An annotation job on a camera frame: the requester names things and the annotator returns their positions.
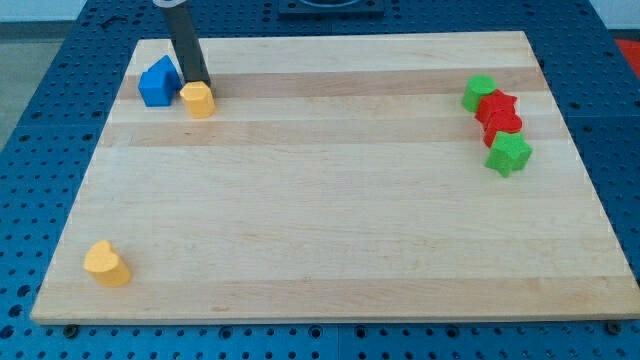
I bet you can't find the red object at edge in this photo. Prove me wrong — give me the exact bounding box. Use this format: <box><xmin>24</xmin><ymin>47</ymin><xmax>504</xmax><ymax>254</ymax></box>
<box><xmin>615</xmin><ymin>39</ymin><xmax>640</xmax><ymax>78</ymax></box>

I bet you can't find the red star block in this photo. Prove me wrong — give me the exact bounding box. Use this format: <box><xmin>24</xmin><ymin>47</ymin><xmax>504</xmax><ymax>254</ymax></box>
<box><xmin>475</xmin><ymin>89</ymin><xmax>518</xmax><ymax>125</ymax></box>

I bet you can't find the yellow heart block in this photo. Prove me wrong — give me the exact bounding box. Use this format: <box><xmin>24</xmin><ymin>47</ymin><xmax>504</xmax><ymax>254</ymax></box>
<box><xmin>83</xmin><ymin>240</ymin><xmax>132</xmax><ymax>287</ymax></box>

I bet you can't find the green cylinder block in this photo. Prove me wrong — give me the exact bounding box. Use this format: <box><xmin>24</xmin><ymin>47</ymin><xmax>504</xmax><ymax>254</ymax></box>
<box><xmin>461</xmin><ymin>74</ymin><xmax>497</xmax><ymax>113</ymax></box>

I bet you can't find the wooden board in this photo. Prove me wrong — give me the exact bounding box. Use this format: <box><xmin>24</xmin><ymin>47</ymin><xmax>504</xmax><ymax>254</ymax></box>
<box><xmin>31</xmin><ymin>31</ymin><xmax>639</xmax><ymax>325</ymax></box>

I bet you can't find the green star block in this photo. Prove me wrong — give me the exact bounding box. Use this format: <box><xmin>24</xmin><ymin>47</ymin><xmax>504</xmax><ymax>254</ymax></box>
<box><xmin>485</xmin><ymin>131</ymin><xmax>533</xmax><ymax>178</ymax></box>

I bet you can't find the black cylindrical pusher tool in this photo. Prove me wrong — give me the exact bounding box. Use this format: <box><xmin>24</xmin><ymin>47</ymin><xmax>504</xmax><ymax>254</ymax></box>
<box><xmin>158</xmin><ymin>1</ymin><xmax>211</xmax><ymax>86</ymax></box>

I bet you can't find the blue house-shaped block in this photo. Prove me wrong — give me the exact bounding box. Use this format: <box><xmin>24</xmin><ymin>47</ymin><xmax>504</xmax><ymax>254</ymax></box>
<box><xmin>148</xmin><ymin>55</ymin><xmax>182</xmax><ymax>92</ymax></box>

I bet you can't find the blue cube block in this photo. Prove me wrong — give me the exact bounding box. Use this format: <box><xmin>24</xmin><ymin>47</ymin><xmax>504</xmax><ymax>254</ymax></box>
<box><xmin>138</xmin><ymin>71</ymin><xmax>174</xmax><ymax>107</ymax></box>

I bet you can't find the red heart block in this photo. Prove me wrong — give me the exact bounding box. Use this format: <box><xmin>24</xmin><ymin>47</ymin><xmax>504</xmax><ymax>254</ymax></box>
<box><xmin>483</xmin><ymin>110</ymin><xmax>523</xmax><ymax>147</ymax></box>

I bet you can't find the yellow hexagon block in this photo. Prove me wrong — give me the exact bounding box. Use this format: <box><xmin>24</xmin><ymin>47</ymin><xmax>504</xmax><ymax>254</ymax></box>
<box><xmin>180</xmin><ymin>81</ymin><xmax>215</xmax><ymax>119</ymax></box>

